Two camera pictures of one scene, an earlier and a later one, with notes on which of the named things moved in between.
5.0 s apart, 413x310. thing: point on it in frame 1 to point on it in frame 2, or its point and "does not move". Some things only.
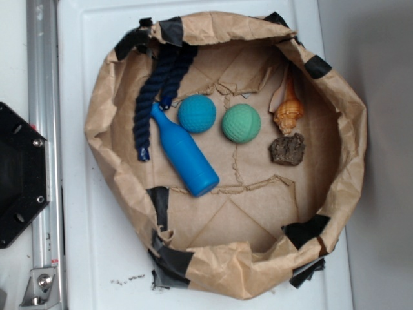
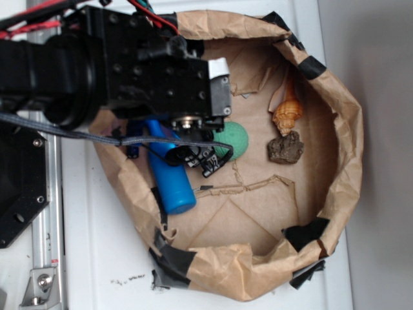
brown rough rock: x=288 y=150 does not move
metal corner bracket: x=41 y=292 does not move
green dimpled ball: x=241 y=123 to x=234 y=135
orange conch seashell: x=290 y=110 does not move
